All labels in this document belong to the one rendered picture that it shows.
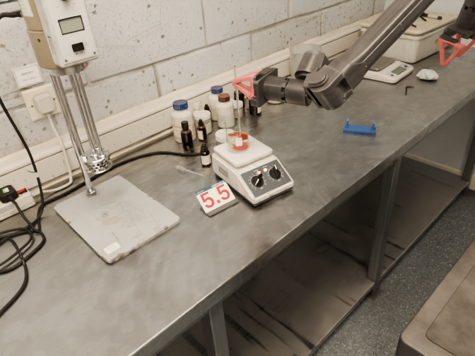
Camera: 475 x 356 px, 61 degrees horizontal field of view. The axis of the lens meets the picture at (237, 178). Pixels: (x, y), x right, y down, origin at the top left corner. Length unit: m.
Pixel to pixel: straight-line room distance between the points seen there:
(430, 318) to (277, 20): 1.20
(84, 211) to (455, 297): 1.09
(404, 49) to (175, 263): 1.46
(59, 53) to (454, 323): 1.19
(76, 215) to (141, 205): 0.16
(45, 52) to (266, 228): 0.58
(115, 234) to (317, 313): 0.91
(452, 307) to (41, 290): 1.09
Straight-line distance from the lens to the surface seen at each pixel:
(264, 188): 1.01
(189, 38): 1.44
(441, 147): 2.53
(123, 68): 1.32
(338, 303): 1.67
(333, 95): 0.89
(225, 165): 1.05
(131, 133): 1.33
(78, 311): 0.87
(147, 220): 1.01
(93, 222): 1.05
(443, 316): 1.35
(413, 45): 1.97
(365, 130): 1.35
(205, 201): 1.01
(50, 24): 0.81
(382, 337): 1.71
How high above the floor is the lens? 1.37
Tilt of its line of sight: 34 degrees down
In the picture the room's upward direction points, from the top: 5 degrees counter-clockwise
